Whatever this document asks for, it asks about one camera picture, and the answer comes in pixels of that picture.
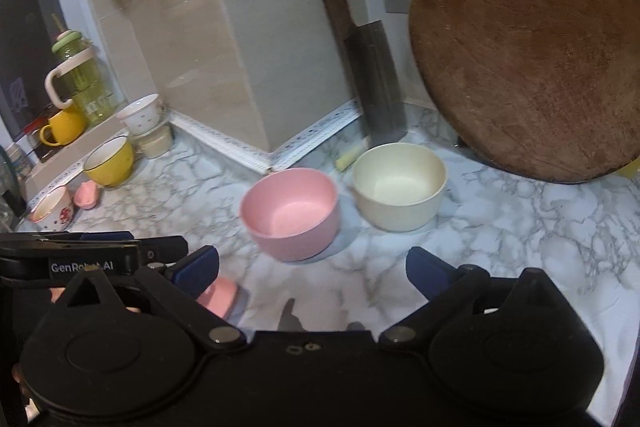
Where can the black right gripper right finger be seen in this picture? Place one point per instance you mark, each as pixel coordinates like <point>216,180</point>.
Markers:
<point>449,292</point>

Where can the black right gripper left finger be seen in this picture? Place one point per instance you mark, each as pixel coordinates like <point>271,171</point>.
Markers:
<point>174,293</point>

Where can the small pink square dish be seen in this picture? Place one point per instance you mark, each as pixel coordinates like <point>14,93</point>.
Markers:
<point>219,297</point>

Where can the cream round bowl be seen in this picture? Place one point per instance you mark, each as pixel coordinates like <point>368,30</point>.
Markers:
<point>399,187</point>

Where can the pink round bowl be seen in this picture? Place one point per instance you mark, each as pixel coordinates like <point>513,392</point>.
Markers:
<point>292,215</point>

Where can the person's left hand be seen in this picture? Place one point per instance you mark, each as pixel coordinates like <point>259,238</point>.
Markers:
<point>88,355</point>

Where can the white bowl with red mushroom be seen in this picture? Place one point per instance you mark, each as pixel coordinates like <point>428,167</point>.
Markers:
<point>55,211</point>

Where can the small pink animal dish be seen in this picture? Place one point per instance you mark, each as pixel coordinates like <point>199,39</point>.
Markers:
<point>88,195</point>

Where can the yellow bowl with dark rim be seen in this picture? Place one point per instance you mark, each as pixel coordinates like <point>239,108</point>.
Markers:
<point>111,164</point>

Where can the dark jar on sill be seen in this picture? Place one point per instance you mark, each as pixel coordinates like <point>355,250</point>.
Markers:
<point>30,141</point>

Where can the yellow mug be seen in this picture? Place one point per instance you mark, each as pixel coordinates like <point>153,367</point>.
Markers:
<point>64,127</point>

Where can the white bowl with pink hearts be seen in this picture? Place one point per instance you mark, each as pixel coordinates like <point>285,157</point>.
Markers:
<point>142,115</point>

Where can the white music-note edge strip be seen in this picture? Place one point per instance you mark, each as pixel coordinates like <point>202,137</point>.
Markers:
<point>250,151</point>

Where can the round wooden cutting board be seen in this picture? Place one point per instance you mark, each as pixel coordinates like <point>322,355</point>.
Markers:
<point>547,89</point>

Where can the green glass pitcher white handle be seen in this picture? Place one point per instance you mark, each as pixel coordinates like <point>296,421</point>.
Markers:
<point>78,79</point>

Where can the cleaver with wooden handle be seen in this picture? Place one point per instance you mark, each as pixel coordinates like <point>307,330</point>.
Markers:
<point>371,70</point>

